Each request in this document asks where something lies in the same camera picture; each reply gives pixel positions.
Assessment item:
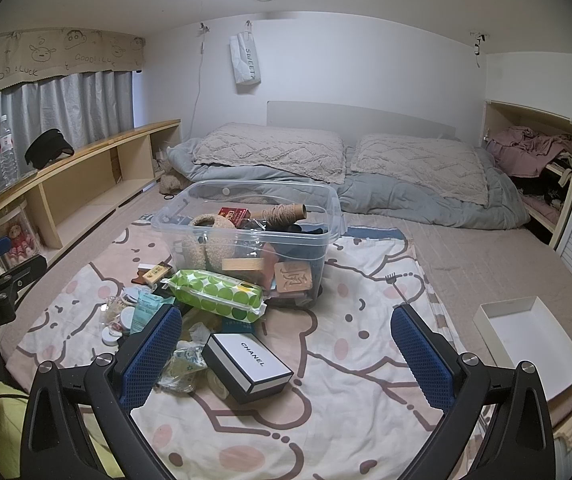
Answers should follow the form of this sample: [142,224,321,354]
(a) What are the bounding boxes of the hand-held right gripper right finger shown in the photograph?
[390,303,556,480]

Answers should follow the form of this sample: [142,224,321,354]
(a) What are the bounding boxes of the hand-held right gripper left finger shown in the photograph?
[20,304,183,480]

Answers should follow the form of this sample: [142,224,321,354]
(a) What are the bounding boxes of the teal wet wipes packet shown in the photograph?
[128,292,177,336]

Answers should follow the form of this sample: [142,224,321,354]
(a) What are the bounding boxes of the green dotted wet wipes pack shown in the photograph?
[163,268,269,322]

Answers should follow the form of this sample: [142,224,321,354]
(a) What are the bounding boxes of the white and black perfume box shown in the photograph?
[201,332,295,406]

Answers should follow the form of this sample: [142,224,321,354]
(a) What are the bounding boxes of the clear plastic storage bin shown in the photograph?
[151,180,348,311]

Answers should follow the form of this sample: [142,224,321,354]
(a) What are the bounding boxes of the teddy bear doll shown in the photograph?
[4,223,35,261]

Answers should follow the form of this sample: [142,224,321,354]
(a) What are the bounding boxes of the crumpled clear plastic bag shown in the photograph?
[157,322,213,394]

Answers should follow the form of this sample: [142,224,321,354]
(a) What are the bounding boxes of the white cream jar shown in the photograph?
[118,306,140,335]

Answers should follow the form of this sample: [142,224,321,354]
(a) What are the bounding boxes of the clear toothpick jar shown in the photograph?
[100,296,125,329]

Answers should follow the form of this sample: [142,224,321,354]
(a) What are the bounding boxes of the cartoon printed blanket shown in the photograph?
[3,217,491,480]

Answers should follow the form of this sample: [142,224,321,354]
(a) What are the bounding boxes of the clear tape roll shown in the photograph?
[208,370,230,401]

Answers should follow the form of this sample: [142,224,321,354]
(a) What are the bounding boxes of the small yellow box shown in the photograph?
[141,264,173,286]

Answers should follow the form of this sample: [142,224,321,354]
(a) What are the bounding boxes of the clear water bottle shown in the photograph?
[0,114,20,187]

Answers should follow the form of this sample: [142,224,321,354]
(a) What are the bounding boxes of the white cardboard tray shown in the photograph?
[472,296,572,402]

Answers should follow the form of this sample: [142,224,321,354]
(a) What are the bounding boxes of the yellow-green garment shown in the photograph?
[0,379,122,480]

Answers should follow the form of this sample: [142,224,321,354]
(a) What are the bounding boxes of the black visor cap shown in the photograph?
[24,128,76,170]

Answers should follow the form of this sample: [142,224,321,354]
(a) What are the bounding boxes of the plain wooden block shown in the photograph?
[221,257,265,275]

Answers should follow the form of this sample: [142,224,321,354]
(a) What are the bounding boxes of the long wooden shelf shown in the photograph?
[0,119,183,281]

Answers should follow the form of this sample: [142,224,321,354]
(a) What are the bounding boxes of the carved wooden tile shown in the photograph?
[273,259,312,294]

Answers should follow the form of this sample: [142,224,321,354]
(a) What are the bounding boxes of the grey duvet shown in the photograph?
[166,137,532,232]

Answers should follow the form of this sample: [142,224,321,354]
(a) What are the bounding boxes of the red box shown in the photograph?
[217,206,252,229]

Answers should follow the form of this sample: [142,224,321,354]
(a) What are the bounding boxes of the grey curtain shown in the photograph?
[0,70,135,211]

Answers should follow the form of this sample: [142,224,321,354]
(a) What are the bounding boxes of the beige plush toy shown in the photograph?
[158,169,182,194]

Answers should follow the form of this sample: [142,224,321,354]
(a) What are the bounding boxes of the brown twine spool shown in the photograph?
[248,201,309,225]

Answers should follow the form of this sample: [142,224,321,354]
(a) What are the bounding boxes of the beige cartoon curtain valance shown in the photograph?
[0,27,147,104]

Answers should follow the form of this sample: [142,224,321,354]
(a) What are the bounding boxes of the beige textured pillow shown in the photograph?
[192,122,347,185]
[350,133,492,207]

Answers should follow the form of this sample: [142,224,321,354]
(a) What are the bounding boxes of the dark clothes pile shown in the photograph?
[510,157,572,212]

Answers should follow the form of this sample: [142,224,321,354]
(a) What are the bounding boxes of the pink clothes pile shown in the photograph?
[486,126,572,179]

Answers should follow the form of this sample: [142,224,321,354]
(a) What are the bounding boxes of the white headboard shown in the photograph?
[266,100,458,141]

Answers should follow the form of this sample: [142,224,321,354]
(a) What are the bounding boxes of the white hanging paper bag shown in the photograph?
[228,31,263,95]

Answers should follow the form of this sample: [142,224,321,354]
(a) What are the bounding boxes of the long handled metal fork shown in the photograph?
[384,270,439,314]

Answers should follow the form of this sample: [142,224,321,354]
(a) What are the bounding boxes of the wall closet niche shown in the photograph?
[482,99,572,249]

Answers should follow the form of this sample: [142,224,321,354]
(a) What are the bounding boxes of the wall hook with cord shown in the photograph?
[470,32,489,69]

